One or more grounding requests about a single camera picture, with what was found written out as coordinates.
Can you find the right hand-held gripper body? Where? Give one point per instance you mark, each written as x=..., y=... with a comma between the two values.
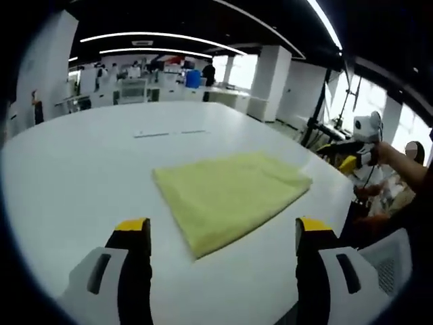
x=368, y=127

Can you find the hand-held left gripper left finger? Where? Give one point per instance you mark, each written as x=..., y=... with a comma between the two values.
x=98, y=291

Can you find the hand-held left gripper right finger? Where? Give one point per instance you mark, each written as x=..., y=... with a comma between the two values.
x=338, y=287

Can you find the yellow and blue garment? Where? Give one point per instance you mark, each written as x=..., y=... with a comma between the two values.
x=230, y=196

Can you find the person's right hand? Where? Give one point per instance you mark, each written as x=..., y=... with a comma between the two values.
x=385, y=154

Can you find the black tripod stand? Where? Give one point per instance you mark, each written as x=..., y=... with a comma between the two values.
x=313, y=118

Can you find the white mesh office chair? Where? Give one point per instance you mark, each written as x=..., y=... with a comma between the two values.
x=385, y=264

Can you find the person at table edge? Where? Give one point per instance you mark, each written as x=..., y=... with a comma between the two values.
x=423, y=203

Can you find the white square pillar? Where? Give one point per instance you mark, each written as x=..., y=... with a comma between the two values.
x=50, y=67
x=270, y=84

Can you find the white ceiling light strip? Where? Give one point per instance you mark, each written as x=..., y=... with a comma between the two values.
x=152, y=50
x=152, y=33
x=325, y=23

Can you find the white office desk row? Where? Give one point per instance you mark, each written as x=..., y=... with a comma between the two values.
x=233, y=100

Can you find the blue barrel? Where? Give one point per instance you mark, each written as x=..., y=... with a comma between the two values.
x=193, y=78

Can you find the black cabinet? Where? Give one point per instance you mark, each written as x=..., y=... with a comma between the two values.
x=39, y=113

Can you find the white low cabinet row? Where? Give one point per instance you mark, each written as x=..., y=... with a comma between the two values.
x=135, y=91

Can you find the ceiling air vent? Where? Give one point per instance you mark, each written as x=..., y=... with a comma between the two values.
x=142, y=43

